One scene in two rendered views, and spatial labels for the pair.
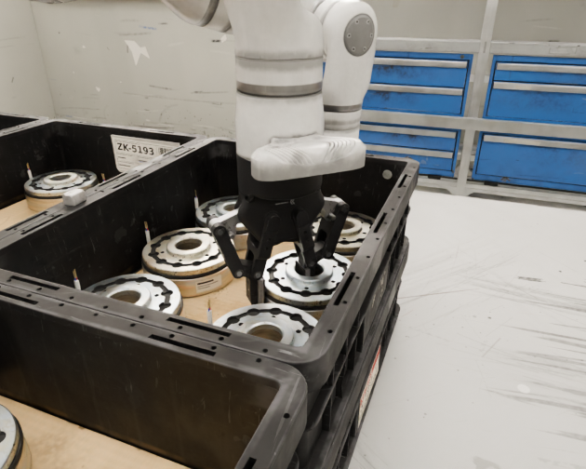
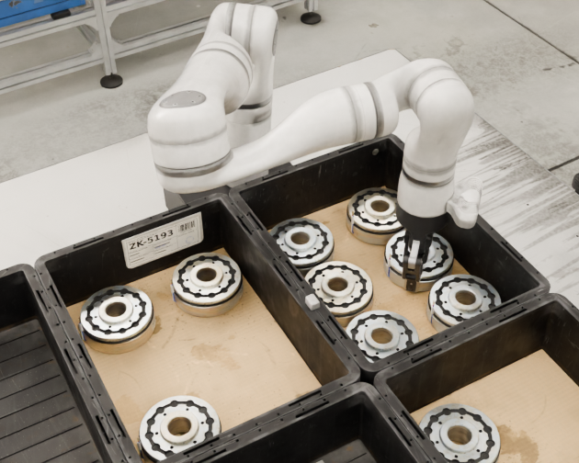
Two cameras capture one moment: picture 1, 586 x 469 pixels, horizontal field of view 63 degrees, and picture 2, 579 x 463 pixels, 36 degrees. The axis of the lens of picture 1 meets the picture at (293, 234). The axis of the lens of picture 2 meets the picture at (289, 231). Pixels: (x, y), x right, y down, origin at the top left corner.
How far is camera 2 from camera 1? 1.09 m
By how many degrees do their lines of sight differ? 43
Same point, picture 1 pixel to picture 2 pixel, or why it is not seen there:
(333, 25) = (265, 43)
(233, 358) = (533, 305)
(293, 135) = (453, 193)
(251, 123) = (437, 199)
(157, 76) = not seen: outside the picture
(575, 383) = (504, 215)
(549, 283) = not seen: hidden behind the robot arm
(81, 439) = (458, 397)
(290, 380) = (556, 297)
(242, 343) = (526, 299)
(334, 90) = (266, 90)
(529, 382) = not seen: hidden behind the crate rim
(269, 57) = (449, 166)
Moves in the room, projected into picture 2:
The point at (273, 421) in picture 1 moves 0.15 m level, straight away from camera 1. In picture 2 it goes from (573, 310) to (470, 262)
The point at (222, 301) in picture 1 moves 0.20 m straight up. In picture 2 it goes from (387, 302) to (397, 200)
